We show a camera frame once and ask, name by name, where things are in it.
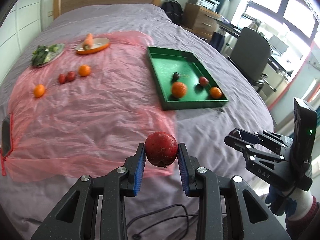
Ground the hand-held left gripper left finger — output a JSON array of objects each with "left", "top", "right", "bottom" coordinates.
[{"left": 31, "top": 142, "right": 148, "bottom": 240}]

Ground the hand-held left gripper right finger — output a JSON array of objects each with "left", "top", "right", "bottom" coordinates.
[{"left": 177, "top": 142, "right": 292, "bottom": 240}]

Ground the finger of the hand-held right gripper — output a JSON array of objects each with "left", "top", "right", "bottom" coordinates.
[
  {"left": 234, "top": 128, "right": 293, "bottom": 149},
  {"left": 224, "top": 133, "right": 286, "bottom": 162}
]

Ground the mandarin orange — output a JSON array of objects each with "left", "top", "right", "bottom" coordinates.
[
  {"left": 209, "top": 87, "right": 222, "bottom": 99},
  {"left": 33, "top": 84, "right": 46, "bottom": 98},
  {"left": 78, "top": 65, "right": 91, "bottom": 77},
  {"left": 171, "top": 81, "right": 188, "bottom": 99}
]

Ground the green tray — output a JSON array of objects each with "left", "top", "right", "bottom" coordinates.
[{"left": 146, "top": 46, "right": 229, "bottom": 111}]

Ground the person's right forearm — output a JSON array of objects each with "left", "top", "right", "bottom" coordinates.
[{"left": 285, "top": 202, "right": 320, "bottom": 240}]

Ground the person's right hand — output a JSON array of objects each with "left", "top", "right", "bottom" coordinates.
[{"left": 265, "top": 186, "right": 319, "bottom": 217}]

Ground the glass desk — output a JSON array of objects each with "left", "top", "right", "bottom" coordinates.
[{"left": 217, "top": 17, "right": 300, "bottom": 83}]

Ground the pink plastic sheet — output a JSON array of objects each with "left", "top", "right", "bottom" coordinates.
[{"left": 1, "top": 31, "right": 178, "bottom": 183}]

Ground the grey office chair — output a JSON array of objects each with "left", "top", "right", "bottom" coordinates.
[{"left": 229, "top": 27, "right": 272, "bottom": 93}]

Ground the black shopping bag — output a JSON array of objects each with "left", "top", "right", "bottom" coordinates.
[{"left": 211, "top": 31, "right": 225, "bottom": 52}]

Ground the wooden drawer cabinet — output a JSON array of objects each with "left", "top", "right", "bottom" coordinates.
[{"left": 182, "top": 2, "right": 222, "bottom": 40}]

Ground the brown framed window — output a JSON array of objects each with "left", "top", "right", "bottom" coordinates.
[{"left": 240, "top": 0, "right": 320, "bottom": 43}]

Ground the orange rimmed plate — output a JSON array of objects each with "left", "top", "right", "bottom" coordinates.
[{"left": 75, "top": 38, "right": 111, "bottom": 55}]

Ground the phone in red case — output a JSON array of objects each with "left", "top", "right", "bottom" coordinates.
[{"left": 1, "top": 113, "right": 13, "bottom": 157}]

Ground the carrot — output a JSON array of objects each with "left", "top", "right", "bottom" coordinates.
[{"left": 83, "top": 33, "right": 94, "bottom": 50}]

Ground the grey printer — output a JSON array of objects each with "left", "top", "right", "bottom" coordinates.
[{"left": 189, "top": 0, "right": 220, "bottom": 12}]

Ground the black backpack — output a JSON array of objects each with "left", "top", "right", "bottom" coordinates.
[{"left": 161, "top": 0, "right": 184, "bottom": 25}]

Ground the patterned white plate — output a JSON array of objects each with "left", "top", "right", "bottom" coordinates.
[{"left": 31, "top": 43, "right": 66, "bottom": 67}]

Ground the green leafy vegetable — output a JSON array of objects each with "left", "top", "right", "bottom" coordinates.
[{"left": 31, "top": 45, "right": 60, "bottom": 67}]

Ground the white wardrobe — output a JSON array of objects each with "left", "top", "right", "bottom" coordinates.
[{"left": 0, "top": 0, "right": 44, "bottom": 63}]

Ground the black cable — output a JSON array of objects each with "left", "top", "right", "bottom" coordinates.
[{"left": 125, "top": 204, "right": 200, "bottom": 240}]

